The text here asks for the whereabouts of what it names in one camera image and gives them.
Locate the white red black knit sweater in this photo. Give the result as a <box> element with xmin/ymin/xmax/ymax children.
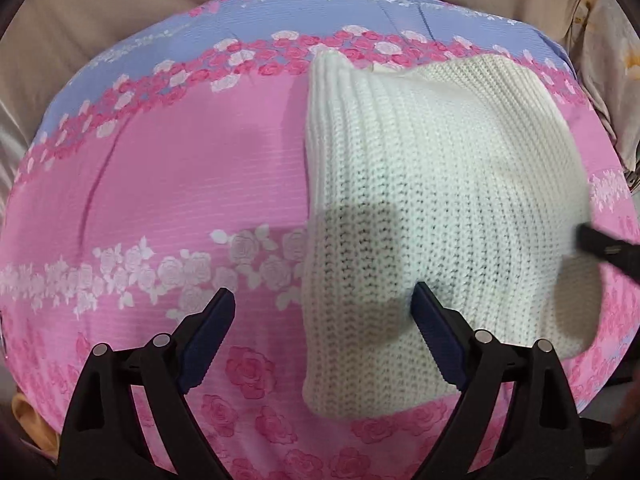
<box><xmin>302</xmin><ymin>51</ymin><xmax>602</xmax><ymax>418</ymax></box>

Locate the pink floral bed sheet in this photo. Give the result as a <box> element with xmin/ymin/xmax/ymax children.
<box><xmin>1</xmin><ymin>0</ymin><xmax>639</xmax><ymax>479</ymax></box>

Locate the floral cream pillow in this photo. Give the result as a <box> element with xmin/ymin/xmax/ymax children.
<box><xmin>565</xmin><ymin>0</ymin><xmax>639</xmax><ymax>172</ymax></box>

